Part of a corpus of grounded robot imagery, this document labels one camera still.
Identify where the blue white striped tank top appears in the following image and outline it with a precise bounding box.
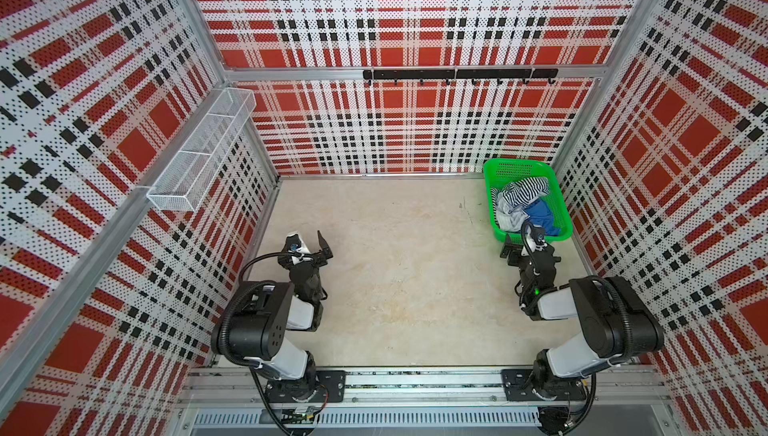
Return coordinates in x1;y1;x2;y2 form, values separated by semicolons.
491;177;550;232

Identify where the black hook rail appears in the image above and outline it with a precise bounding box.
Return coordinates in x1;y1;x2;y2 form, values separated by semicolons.
362;68;559;82

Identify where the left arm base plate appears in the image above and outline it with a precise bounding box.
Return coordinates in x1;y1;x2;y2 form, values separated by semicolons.
265;370;346;404

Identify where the white wire mesh shelf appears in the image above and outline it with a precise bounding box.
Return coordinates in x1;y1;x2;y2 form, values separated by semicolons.
147;88;255;212

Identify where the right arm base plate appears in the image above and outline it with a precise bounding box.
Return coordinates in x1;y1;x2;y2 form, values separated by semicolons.
501;368;587;403

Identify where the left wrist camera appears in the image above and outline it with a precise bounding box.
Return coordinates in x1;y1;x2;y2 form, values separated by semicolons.
283;232;310;254

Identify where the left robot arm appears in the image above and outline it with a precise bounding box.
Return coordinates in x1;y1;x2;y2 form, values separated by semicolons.
211;232;333;401

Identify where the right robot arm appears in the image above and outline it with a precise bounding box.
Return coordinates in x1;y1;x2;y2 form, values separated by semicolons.
500;236;664;401

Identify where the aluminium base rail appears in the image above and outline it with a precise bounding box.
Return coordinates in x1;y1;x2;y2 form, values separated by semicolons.
176;366;673;431

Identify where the green plastic basket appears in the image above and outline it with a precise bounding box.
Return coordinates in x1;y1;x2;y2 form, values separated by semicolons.
483;158;573;243

